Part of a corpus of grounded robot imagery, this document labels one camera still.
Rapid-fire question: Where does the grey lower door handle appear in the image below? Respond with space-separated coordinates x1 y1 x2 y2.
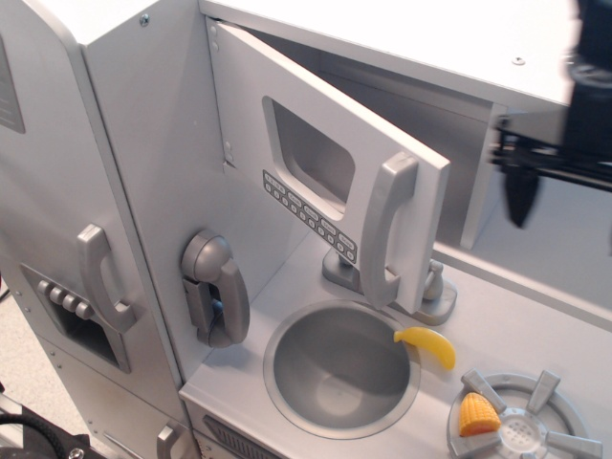
156 424 183 459

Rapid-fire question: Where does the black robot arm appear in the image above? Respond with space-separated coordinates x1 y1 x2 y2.
491 1 611 228

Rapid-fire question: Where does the grey fridge door handle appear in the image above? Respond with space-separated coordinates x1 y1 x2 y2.
76 224 136 334

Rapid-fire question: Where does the grey microwave door handle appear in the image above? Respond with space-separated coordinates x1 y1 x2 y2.
359 152 418 309

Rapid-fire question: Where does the grey round toy sink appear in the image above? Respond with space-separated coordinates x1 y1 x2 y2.
263 300 421 440

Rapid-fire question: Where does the grey toy microwave door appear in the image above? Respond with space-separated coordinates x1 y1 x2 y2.
207 19 450 313

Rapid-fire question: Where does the grey toy fridge door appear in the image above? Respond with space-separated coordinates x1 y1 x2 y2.
1 1 199 458

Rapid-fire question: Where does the grey toy ice dispenser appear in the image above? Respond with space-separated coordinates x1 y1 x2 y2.
20 264 131 374

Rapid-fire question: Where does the grey toy oven panel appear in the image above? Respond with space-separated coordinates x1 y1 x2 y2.
202 414 307 458

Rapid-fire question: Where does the grey toy faucet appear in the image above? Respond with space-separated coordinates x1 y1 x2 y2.
322 250 457 326

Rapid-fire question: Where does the yellow toy banana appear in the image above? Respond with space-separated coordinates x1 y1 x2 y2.
393 326 456 370

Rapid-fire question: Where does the yellow toy corn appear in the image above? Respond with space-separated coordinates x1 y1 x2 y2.
459 392 501 437

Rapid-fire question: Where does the grey toy telephone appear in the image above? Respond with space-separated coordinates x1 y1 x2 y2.
181 229 250 348

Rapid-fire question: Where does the grey toy stove burner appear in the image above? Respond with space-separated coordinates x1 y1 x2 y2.
447 369 603 458

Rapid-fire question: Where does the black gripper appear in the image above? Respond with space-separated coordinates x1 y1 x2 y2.
490 108 611 228

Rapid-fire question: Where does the black cable bundle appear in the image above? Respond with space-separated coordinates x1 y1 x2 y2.
0 404 92 459

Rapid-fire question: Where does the grey toy kitchen cabinet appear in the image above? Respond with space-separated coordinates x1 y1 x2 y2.
59 1 611 458

